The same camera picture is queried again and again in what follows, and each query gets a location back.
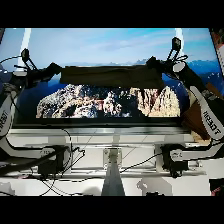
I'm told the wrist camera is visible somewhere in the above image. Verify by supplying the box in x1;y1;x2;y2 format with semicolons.
166;36;183;62
20;48;38;72

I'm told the silver frame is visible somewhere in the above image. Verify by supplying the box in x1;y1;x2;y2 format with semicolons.
0;125;224;197

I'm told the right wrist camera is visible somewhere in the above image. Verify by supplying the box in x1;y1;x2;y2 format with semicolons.
166;36;183;62

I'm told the dark brown garment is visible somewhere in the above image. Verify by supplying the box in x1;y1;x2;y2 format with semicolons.
59;64;167;117

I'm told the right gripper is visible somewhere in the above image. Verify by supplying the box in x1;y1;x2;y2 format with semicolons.
145;55;168;74

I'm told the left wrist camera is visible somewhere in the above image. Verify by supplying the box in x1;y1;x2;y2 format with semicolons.
20;48;38;72

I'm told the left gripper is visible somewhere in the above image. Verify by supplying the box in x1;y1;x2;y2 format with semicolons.
42;62;64;82

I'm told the black cable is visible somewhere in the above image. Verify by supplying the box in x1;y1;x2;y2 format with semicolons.
59;127;87;176
119;152;164;174
0;55;23;65

